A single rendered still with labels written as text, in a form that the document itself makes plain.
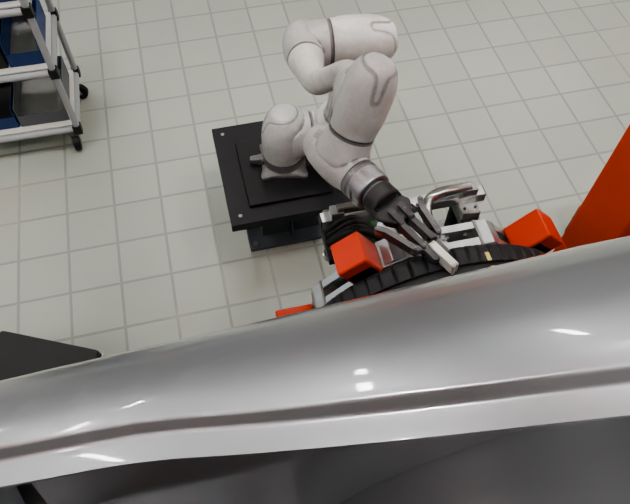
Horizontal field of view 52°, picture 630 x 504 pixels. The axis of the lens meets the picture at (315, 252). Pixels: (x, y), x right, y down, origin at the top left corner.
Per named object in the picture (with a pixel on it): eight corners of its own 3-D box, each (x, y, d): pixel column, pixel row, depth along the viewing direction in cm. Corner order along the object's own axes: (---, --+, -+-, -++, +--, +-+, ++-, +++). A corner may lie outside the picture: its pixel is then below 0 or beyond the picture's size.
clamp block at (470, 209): (458, 226, 165) (463, 214, 160) (447, 198, 169) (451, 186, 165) (477, 223, 165) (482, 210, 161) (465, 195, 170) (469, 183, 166)
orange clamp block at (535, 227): (514, 256, 140) (551, 235, 136) (501, 227, 144) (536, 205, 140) (529, 264, 145) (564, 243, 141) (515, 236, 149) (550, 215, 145)
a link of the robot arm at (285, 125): (260, 138, 251) (257, 97, 232) (306, 133, 253) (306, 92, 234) (265, 170, 242) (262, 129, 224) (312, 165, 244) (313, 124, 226)
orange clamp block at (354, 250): (359, 289, 137) (337, 275, 130) (350, 258, 141) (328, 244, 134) (387, 274, 134) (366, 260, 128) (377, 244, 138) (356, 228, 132)
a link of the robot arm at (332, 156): (331, 200, 136) (352, 149, 128) (288, 158, 143) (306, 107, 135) (365, 192, 143) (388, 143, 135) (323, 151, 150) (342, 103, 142)
